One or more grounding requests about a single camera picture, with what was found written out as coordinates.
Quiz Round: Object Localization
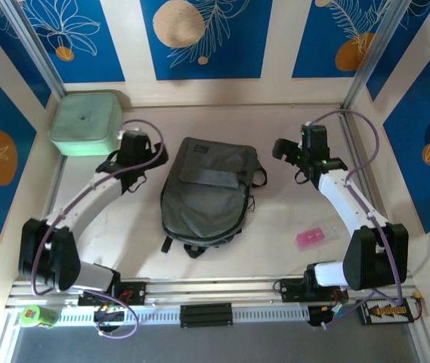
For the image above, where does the grey fabric backpack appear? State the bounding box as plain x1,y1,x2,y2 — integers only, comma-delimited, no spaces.
159,136,268,259

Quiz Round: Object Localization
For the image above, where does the mint green zipped case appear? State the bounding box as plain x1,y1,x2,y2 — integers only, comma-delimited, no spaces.
49,90,124,157

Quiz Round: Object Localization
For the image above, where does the pink plastic eraser case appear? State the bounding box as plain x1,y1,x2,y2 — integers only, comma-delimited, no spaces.
295,226,341,250

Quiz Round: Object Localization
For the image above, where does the blue poster beige circle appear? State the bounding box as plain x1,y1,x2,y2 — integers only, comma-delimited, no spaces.
140,0,274,81

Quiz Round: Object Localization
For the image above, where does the blue poster orange circle fern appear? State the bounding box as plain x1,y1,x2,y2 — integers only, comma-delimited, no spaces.
292,0,391,79

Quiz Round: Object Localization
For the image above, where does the blue poster white flower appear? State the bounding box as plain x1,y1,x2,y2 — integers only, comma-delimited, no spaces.
21,0,126,84

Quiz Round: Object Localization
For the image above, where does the black ribbed block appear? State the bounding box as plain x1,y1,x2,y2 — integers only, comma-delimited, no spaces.
179,302,234,329

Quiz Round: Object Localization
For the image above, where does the black power distribution board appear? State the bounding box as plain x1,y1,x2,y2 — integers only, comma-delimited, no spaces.
357,297,415,326

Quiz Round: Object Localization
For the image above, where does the green can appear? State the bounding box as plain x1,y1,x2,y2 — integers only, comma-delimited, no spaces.
20,305,60,329

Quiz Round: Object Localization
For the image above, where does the grey metal plate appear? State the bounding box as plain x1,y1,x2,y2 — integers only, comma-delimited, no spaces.
8,324,425,363

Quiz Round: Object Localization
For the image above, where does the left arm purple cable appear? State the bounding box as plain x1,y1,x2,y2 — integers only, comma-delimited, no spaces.
31,119,165,339

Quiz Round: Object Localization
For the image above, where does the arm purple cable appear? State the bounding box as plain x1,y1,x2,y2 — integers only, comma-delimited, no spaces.
308,109,404,330
31,119,165,339

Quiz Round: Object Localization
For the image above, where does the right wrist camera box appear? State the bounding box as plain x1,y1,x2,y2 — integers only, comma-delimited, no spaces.
300,123,329,153

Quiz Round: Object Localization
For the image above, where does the aluminium table edge rail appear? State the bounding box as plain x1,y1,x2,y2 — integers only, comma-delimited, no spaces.
337,107,401,273
35,153,68,228

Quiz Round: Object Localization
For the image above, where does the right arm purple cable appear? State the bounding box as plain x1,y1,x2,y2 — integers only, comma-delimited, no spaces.
308,109,404,330

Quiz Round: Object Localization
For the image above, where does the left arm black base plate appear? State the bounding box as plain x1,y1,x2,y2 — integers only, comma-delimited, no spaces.
77,278,148,306

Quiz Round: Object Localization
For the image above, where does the aluminium frame post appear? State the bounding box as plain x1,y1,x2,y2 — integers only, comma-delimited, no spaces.
342,0,416,111
1,0,67,98

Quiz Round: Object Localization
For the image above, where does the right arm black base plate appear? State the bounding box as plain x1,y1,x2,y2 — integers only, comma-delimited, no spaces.
274,278,350,303

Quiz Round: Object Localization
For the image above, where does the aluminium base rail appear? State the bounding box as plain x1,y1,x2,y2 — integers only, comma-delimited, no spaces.
5,277,424,308

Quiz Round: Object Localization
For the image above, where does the white slotted cable duct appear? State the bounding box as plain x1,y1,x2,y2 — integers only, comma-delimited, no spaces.
57,304,311,327

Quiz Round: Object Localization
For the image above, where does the yellow connector with red wire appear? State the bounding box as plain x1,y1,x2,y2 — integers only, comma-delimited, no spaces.
413,289,426,321

